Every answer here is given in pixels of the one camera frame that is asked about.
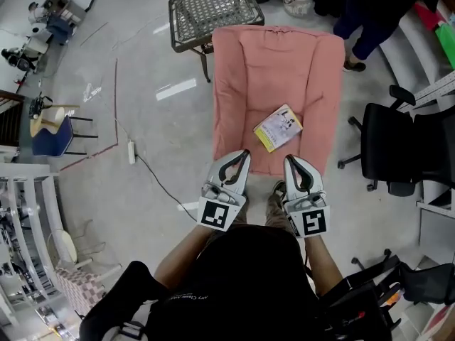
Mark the blue chair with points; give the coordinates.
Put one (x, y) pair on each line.
(53, 140)

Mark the person's right shoe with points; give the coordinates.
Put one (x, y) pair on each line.
(279, 189)

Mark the pink checkered tablecloth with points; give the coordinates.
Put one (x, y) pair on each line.
(80, 291)

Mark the wooden staircase railing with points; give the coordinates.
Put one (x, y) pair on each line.
(9, 119)

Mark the black mesh office chair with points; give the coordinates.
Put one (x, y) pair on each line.
(426, 282)

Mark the white glass cabinet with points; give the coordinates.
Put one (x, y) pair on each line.
(28, 226)

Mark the black device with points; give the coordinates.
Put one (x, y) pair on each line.
(39, 105)

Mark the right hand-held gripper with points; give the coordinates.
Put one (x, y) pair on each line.
(313, 222)

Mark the person's right forearm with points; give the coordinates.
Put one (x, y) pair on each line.
(323, 265)

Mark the pink cushioned armchair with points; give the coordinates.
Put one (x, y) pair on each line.
(273, 69)

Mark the white table frame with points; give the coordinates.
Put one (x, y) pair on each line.
(96, 274)

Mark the grey and yellow book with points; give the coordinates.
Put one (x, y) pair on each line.
(279, 128)

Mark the dark wicker table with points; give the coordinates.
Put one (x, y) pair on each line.
(217, 9)

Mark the person's black shirt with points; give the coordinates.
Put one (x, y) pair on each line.
(241, 290)

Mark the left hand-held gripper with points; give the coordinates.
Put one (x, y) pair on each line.
(213, 215)

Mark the person's left forearm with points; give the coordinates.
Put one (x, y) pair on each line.
(185, 258)

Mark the white power strip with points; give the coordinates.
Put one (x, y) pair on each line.
(131, 152)

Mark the green paper sheet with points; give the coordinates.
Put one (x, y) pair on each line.
(447, 44)

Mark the red paper sheet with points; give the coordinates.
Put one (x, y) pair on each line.
(428, 16)

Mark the person's camouflage trousers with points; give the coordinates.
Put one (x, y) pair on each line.
(275, 213)

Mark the white shelving unit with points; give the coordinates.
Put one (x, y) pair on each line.
(409, 66)

